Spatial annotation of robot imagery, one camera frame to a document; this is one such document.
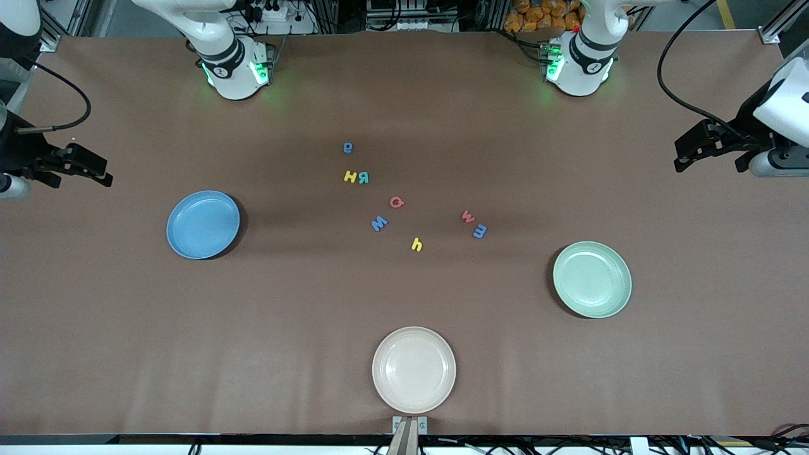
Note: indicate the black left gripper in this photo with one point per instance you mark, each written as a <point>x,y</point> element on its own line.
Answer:
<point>748,127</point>

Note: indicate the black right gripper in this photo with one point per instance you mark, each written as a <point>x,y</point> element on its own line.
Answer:
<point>14,149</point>

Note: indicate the blue lowercase letter m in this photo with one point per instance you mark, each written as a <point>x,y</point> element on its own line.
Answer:
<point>480,231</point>

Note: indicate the red lowercase letter w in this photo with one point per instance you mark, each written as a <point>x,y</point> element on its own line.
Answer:
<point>468,217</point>

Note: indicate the yellow uppercase letter H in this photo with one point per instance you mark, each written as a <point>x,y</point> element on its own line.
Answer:
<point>350,177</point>

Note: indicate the blue uppercase letter M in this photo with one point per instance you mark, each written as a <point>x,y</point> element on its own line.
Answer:
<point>378,223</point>

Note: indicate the red uppercase letter G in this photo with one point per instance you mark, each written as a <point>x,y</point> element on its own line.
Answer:
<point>397,202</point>

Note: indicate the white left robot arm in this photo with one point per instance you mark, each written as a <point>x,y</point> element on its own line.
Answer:
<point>584,63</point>

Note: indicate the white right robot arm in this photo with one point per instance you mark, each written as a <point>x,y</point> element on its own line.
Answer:
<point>234,69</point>

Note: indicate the blue plate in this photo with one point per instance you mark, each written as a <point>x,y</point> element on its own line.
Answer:
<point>202,224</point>

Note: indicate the green plate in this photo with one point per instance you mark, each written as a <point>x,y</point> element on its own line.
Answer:
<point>592,279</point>

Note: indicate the cream plate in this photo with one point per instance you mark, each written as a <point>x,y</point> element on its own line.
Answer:
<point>414,370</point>

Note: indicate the orange fruit pile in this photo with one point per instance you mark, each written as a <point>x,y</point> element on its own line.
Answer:
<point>537,16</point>

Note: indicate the white power strip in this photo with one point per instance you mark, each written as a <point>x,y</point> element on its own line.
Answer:
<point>275,11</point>

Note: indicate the metal equipment rack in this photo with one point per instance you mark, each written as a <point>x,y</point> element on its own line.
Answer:
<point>411,16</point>

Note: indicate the brown table mat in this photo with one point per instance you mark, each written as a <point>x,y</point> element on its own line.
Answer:
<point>404,297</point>

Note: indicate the aluminium frame post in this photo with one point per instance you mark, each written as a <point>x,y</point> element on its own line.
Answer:
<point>769,35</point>
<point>50,43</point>

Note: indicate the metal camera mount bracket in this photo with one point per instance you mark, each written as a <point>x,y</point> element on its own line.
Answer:
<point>409,436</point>

